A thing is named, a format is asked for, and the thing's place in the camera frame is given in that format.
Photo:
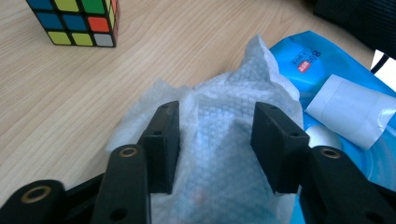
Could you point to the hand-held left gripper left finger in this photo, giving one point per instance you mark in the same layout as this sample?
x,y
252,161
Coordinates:
x,y
162,146

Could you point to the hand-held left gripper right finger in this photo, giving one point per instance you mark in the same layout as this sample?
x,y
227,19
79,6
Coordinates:
x,y
277,149

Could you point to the blue wet wipes packet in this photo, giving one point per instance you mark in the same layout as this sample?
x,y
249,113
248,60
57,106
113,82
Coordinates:
x,y
336,149

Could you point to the white wet wipe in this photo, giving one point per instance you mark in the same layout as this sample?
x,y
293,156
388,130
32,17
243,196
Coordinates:
x,y
218,124

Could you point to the colourful puzzle cube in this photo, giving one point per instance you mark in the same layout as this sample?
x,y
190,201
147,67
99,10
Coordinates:
x,y
77,25

